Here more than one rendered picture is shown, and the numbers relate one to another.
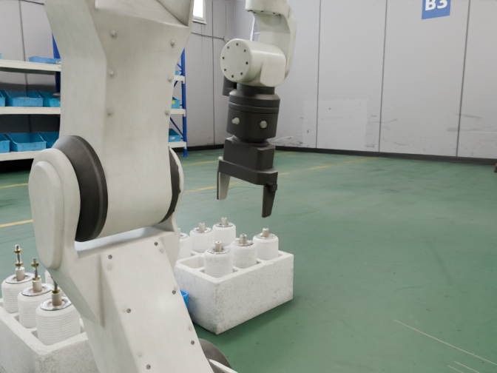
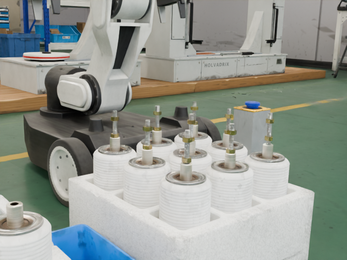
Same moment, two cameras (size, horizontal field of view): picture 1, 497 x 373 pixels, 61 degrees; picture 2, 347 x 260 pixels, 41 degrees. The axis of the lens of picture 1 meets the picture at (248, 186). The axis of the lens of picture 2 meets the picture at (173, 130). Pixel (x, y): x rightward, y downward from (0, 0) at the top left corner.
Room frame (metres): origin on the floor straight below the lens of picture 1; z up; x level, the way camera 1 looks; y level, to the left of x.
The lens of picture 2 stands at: (2.11, 0.56, 0.53)
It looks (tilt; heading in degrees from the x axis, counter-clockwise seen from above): 13 degrees down; 187
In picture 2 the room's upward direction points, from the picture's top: 2 degrees clockwise
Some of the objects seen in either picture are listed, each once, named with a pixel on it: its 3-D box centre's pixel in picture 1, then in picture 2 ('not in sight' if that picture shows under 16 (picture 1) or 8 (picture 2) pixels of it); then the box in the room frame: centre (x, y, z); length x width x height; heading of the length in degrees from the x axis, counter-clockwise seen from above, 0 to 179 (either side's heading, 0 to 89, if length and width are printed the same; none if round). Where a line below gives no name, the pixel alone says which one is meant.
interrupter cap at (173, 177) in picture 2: not in sight; (185, 178); (1.30, 0.48, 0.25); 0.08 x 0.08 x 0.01
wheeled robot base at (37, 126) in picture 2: not in sight; (99, 117); (0.51, 0.09, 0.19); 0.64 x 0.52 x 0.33; 50
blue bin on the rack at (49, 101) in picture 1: (53, 99); not in sight; (5.69, 2.58, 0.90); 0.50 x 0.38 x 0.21; 50
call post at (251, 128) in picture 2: not in sight; (248, 164); (0.87, 0.62, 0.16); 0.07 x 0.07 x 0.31; 48
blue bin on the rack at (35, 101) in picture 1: (20, 98); not in sight; (5.35, 2.83, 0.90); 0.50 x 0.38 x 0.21; 48
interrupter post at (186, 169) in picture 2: not in sight; (186, 171); (1.30, 0.48, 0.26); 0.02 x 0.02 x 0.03
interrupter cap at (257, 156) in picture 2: (20, 278); (267, 157); (1.13, 0.64, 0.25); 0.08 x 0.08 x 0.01
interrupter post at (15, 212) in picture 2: not in sight; (15, 214); (1.54, 0.27, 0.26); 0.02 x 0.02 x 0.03
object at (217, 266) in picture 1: (218, 275); not in sight; (1.38, 0.10, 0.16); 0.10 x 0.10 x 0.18
